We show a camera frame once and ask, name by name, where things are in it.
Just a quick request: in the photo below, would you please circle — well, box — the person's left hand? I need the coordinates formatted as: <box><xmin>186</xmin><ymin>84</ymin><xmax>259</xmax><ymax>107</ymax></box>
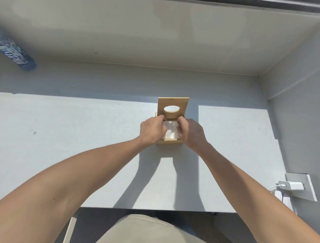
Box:
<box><xmin>139</xmin><ymin>115</ymin><xmax>167</xmax><ymax>146</ymax></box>

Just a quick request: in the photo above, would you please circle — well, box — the person's right hand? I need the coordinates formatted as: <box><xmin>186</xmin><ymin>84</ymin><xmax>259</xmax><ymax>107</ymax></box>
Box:
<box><xmin>177</xmin><ymin>117</ymin><xmax>209</xmax><ymax>151</ymax></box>

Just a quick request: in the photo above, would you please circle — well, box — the white tissue pack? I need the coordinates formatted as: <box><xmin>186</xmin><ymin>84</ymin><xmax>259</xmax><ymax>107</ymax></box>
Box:
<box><xmin>162</xmin><ymin>121</ymin><xmax>181</xmax><ymax>141</ymax></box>

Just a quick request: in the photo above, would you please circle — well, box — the person's left forearm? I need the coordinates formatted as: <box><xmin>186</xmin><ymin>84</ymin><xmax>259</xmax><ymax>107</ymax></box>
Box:
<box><xmin>0</xmin><ymin>136</ymin><xmax>150</xmax><ymax>243</ymax></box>

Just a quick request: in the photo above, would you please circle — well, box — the person's right forearm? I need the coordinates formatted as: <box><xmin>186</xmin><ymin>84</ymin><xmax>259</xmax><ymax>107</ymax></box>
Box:
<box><xmin>192</xmin><ymin>143</ymin><xmax>320</xmax><ymax>243</ymax></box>

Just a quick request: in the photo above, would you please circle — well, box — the wooden tissue box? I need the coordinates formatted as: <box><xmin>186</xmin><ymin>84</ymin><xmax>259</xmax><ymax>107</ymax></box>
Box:
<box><xmin>155</xmin><ymin>97</ymin><xmax>190</xmax><ymax>146</ymax></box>

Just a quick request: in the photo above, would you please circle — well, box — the person's beige shirt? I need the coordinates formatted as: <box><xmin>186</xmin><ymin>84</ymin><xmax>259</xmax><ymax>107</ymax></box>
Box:
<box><xmin>96</xmin><ymin>214</ymin><xmax>208</xmax><ymax>243</ymax></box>

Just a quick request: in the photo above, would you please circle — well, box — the white power adapter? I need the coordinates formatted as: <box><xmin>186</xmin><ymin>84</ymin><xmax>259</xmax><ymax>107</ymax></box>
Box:
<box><xmin>278</xmin><ymin>181</ymin><xmax>306</xmax><ymax>192</ymax></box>

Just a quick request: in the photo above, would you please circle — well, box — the blue patterned bottle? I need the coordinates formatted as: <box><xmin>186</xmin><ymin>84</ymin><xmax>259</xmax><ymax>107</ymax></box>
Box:
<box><xmin>0</xmin><ymin>34</ymin><xmax>37</xmax><ymax>70</ymax></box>

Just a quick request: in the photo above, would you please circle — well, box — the white charging cable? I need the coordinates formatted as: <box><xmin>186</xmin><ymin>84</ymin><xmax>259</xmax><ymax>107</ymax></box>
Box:
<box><xmin>268</xmin><ymin>184</ymin><xmax>287</xmax><ymax>193</ymax></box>

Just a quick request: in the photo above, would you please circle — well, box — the white wall socket plate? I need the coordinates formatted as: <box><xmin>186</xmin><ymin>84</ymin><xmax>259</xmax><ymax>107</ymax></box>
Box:
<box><xmin>285</xmin><ymin>173</ymin><xmax>318</xmax><ymax>202</ymax></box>

